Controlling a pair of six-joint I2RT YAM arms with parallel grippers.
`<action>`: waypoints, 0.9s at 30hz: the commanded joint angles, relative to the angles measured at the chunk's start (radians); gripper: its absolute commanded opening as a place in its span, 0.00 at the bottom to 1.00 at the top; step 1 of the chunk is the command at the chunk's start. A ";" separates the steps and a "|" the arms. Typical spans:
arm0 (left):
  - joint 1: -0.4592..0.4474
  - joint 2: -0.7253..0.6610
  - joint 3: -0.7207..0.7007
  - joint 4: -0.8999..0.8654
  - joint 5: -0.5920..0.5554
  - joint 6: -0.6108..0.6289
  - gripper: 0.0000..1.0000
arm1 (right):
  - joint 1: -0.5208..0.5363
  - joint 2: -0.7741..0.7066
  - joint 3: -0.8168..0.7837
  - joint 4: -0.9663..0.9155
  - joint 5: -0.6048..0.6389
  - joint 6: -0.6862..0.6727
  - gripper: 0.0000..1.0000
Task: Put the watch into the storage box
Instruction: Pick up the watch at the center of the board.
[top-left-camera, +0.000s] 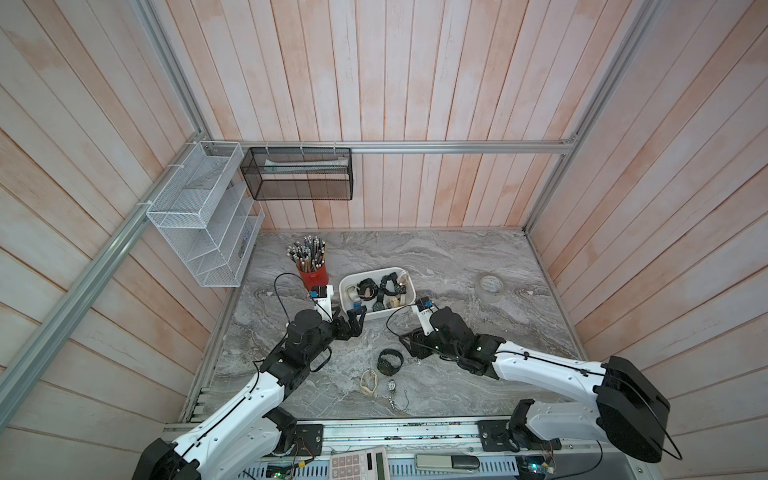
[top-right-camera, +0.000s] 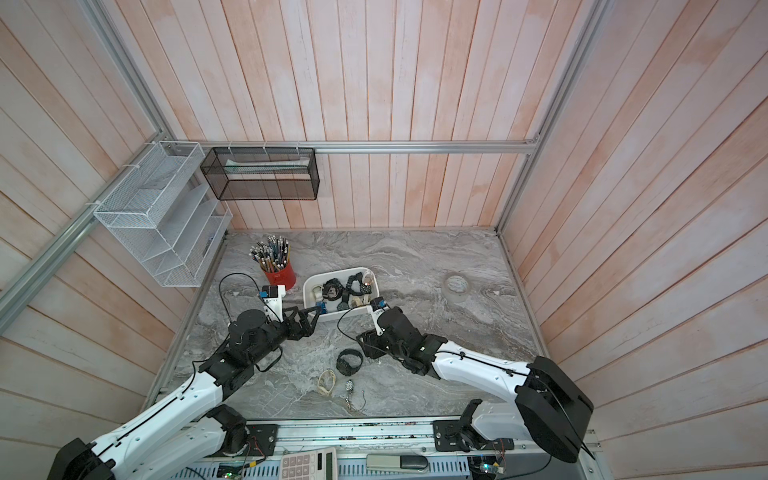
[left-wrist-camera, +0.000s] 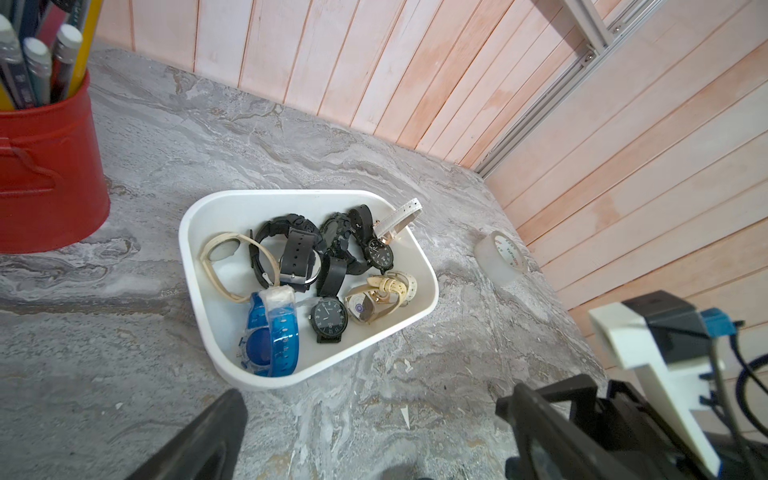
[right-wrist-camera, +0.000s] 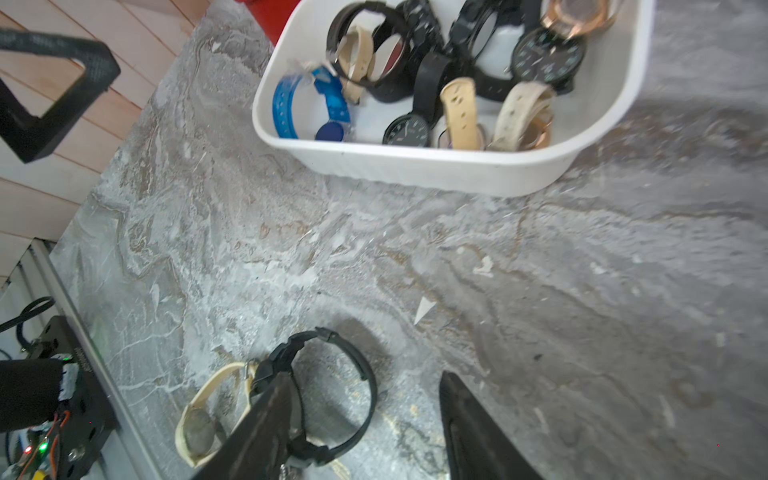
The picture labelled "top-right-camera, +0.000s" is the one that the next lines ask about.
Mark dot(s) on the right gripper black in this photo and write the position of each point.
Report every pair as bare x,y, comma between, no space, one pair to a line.
371,344

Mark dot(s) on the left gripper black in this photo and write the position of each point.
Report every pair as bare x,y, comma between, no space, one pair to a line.
307,328

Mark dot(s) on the large black digital watch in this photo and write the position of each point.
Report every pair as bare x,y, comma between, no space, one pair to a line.
349,362

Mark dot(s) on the black chunky watch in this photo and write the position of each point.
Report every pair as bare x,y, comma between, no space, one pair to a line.
355,286
332,290

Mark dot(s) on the silver chain pocket watch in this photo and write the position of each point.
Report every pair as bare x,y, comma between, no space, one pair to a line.
350,396

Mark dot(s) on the silver rose gold watch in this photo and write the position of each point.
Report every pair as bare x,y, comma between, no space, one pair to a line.
368,279

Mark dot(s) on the black analog watch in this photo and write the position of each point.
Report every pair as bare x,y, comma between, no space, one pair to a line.
344,302

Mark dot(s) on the black watch green dial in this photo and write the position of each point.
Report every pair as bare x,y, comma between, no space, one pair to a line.
368,289

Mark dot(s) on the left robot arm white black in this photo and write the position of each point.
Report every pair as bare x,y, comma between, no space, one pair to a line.
252,337

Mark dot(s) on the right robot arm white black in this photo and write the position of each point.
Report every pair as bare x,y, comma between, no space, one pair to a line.
538,400

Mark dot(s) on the white storage box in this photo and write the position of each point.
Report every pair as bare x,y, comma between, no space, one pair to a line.
342,275

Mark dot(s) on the red pencil cup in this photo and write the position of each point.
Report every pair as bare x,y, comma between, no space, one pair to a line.
281,274

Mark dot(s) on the clear tape roll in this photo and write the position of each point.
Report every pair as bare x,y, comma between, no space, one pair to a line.
457,285

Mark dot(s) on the grey black stapler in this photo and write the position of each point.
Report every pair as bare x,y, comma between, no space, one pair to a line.
397,463

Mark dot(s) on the white calculator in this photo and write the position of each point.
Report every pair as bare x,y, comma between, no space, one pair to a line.
310,465

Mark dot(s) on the black mesh basket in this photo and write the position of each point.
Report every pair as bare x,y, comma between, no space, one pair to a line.
262,173

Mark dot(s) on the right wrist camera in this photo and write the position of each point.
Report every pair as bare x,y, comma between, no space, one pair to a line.
377,307

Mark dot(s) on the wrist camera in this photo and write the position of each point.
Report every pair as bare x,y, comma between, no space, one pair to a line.
272,296
377,307

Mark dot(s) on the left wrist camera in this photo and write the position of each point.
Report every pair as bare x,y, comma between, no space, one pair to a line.
272,296

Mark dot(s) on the aluminium front frame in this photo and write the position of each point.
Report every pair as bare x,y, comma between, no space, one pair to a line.
360,431

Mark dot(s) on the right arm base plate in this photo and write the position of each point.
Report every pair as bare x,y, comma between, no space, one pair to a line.
458,436

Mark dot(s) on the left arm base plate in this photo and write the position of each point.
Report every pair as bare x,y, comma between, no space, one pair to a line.
258,440

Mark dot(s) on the aluminium rail back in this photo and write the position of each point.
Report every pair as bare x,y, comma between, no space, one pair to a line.
384,147

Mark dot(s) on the aluminium rail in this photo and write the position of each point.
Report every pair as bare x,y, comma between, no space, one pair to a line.
384,147
25,286

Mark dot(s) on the white wire mesh shelf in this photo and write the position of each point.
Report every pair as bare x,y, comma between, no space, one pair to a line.
172,228

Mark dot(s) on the aluminium rail left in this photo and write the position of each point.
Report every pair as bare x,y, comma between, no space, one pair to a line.
25,286

